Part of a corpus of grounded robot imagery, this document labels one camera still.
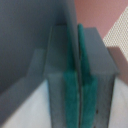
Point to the gripper right finger with green pad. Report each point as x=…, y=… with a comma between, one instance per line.
x=98, y=74

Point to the gripper left finger with green pad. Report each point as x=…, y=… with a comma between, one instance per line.
x=62, y=78

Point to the beige woven placemat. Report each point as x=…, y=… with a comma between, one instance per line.
x=117, y=36

